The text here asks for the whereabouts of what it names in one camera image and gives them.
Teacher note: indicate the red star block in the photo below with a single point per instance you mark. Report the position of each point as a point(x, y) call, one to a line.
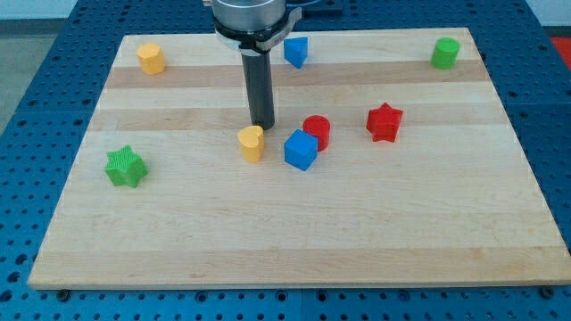
point(383, 123)

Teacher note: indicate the red object at edge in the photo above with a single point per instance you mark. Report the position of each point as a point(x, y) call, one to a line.
point(563, 46)

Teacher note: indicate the yellow hexagon block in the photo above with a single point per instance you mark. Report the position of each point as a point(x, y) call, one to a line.
point(151, 59)

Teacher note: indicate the wooden board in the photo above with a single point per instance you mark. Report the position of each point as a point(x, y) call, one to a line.
point(452, 202)

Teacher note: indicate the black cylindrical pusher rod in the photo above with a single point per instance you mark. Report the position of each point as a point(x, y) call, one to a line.
point(257, 76)

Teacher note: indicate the blue triangle block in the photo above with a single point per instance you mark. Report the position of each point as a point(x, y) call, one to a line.
point(296, 51)

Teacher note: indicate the yellow heart block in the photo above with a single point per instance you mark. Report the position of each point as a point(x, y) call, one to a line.
point(252, 143)

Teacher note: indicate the red cylinder block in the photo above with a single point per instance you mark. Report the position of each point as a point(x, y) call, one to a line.
point(320, 127)

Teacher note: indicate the blue cube block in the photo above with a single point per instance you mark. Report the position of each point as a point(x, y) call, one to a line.
point(301, 149)

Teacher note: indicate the green star block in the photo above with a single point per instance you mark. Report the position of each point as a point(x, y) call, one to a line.
point(125, 167)

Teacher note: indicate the green cylinder block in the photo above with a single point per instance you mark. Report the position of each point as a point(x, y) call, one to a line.
point(445, 53)

